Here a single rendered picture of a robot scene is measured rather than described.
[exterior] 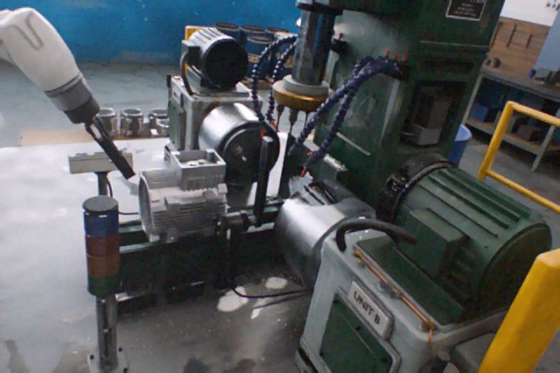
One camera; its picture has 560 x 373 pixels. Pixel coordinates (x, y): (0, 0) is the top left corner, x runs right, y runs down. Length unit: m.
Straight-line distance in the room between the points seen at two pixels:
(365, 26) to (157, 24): 5.67
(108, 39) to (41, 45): 5.71
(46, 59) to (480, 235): 0.88
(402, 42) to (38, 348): 1.14
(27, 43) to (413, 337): 0.90
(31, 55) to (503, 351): 1.00
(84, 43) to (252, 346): 5.92
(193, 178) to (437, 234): 0.66
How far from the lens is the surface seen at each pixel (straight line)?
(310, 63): 1.18
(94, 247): 0.84
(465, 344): 0.84
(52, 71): 1.05
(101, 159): 1.34
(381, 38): 1.28
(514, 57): 6.51
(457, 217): 0.74
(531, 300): 0.70
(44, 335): 1.19
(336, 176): 1.23
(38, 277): 1.35
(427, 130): 1.37
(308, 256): 0.99
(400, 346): 0.79
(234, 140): 1.44
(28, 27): 1.04
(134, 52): 6.85
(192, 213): 1.15
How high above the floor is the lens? 1.64
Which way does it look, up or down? 27 degrees down
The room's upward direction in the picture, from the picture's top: 10 degrees clockwise
